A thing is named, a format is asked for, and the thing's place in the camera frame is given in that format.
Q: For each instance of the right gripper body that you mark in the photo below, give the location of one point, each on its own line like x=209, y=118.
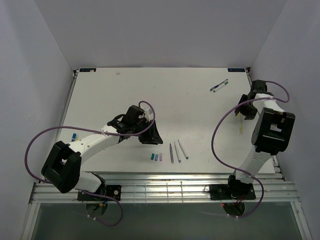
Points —
x=248, y=110

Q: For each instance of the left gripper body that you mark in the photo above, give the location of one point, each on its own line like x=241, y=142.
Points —
x=138, y=127

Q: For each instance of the yellow highlighter pen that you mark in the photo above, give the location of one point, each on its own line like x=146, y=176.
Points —
x=240, y=123

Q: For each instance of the purple marker pen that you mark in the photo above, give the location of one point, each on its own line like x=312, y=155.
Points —
x=171, y=153

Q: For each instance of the green capped marker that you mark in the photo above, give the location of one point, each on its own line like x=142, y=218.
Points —
x=221, y=86

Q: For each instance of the lavender capped white marker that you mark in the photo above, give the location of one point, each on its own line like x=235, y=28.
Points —
x=177, y=153

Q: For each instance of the teal white marker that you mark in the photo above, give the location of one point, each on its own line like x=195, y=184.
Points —
x=183, y=150

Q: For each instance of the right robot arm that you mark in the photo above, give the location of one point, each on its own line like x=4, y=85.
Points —
x=270, y=136

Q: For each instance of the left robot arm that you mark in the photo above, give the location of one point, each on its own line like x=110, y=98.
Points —
x=62, y=167

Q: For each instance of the right blue corner label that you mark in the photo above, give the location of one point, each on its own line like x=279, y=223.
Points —
x=236, y=70

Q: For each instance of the blue corner label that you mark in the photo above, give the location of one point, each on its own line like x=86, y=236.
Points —
x=236, y=70
x=87, y=70

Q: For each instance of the left blue corner label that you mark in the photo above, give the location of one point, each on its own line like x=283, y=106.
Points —
x=87, y=70

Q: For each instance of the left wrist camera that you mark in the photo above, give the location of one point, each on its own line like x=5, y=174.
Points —
x=148, y=111

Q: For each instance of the aluminium frame rail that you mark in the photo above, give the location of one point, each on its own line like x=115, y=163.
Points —
x=193, y=188

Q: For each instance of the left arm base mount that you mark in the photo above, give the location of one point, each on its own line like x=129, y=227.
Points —
x=112, y=191

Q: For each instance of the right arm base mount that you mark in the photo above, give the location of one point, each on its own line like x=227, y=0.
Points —
x=233, y=190

